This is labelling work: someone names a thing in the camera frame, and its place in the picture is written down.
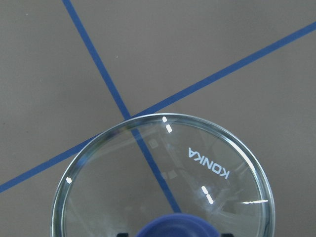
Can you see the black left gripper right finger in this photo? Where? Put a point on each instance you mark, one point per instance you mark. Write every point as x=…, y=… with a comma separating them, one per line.
x=227, y=235

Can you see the glass lid with blue knob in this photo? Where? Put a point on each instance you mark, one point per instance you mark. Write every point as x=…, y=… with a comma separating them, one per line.
x=164, y=175

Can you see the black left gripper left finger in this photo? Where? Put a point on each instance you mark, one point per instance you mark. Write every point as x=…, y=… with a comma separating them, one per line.
x=123, y=234

